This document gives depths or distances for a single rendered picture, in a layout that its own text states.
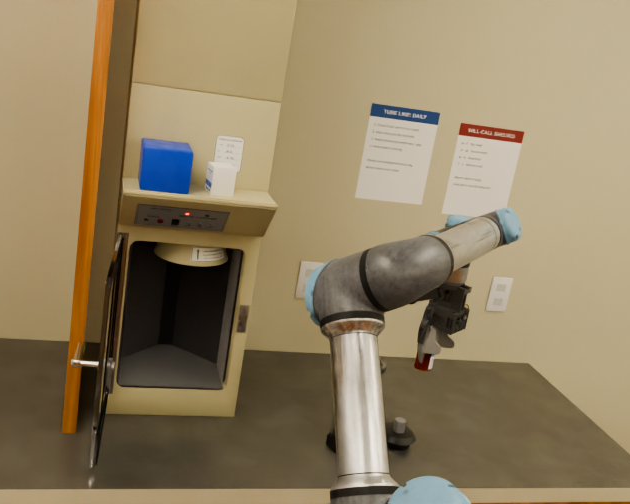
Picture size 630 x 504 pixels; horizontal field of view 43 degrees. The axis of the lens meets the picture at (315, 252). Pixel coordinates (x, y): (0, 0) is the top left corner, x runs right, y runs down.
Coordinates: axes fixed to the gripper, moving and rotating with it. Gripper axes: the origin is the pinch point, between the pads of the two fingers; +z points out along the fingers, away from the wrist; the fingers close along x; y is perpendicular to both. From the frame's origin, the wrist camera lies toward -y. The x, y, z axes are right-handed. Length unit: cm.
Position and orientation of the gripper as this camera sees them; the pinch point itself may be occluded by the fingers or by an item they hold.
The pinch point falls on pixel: (425, 354)
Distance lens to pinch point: 197.5
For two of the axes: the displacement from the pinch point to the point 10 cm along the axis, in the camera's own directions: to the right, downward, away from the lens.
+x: 6.2, -1.2, 7.8
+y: 7.7, 3.0, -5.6
